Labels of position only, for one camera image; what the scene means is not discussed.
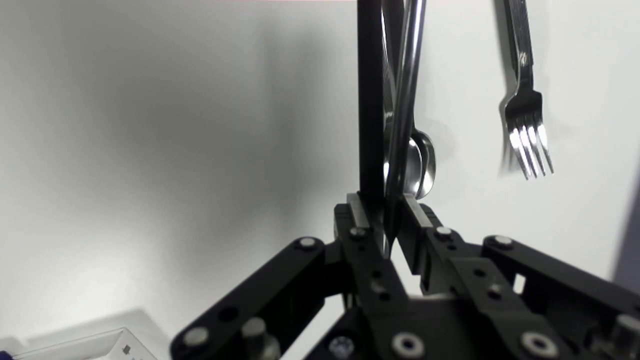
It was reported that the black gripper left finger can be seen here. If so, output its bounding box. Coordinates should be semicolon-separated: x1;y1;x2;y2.
169;195;427;360

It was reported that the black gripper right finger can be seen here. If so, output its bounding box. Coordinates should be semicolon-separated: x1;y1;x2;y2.
399;198;640;360

